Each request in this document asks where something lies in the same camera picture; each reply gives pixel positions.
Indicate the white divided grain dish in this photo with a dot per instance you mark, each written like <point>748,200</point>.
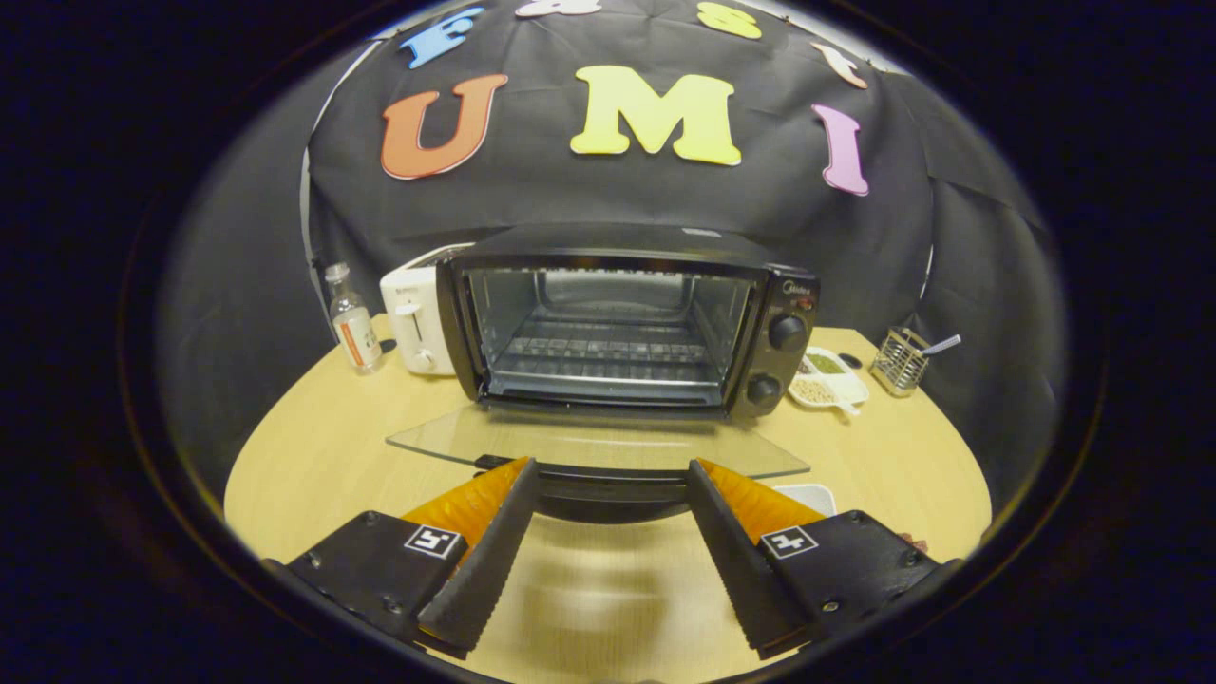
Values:
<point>836,385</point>

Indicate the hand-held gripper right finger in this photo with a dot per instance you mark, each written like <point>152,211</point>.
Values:
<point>736,560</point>

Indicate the clear glass bottle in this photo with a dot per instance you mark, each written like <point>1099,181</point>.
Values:
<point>354,328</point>

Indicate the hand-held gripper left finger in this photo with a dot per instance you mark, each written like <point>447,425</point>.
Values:
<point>489,560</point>

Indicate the metal mesh utensil holder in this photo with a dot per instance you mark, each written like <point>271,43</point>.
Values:
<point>898,366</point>

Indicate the small white rectangular tray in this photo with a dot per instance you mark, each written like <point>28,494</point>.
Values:
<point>812,494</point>

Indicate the black toaster oven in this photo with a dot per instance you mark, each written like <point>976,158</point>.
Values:
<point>608,242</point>

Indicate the white pop-up toaster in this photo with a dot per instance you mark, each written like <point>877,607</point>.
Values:
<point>408,313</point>

